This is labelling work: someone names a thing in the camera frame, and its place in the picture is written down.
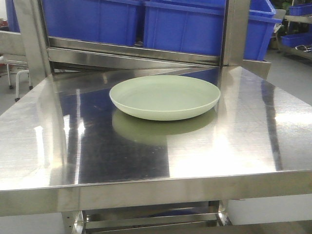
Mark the small blue tray lower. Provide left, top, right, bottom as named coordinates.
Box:
left=281, top=33, right=312, bottom=47

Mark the background metal rack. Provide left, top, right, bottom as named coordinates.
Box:
left=278, top=15, right=312, bottom=60

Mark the blue plastic bin right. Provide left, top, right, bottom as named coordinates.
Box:
left=143, top=0, right=282, bottom=60

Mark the white metal stool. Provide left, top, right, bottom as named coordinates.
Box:
left=14, top=69, right=33, bottom=102

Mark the stainless steel shelf rack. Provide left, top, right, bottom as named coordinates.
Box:
left=14, top=0, right=271, bottom=81

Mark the small blue tray upper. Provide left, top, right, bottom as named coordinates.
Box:
left=289, top=3, right=312, bottom=16

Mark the blue plastic bin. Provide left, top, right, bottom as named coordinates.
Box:
left=143, top=0, right=282, bottom=60
left=42, top=0, right=142, bottom=46

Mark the blue plastic bin left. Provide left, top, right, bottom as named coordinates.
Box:
left=42, top=0, right=142, bottom=46

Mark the light green round plate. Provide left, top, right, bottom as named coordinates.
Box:
left=109, top=75, right=221, bottom=121

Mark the small blue tray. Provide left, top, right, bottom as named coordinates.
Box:
left=281, top=33, right=312, bottom=47
left=289, top=3, right=312, bottom=16

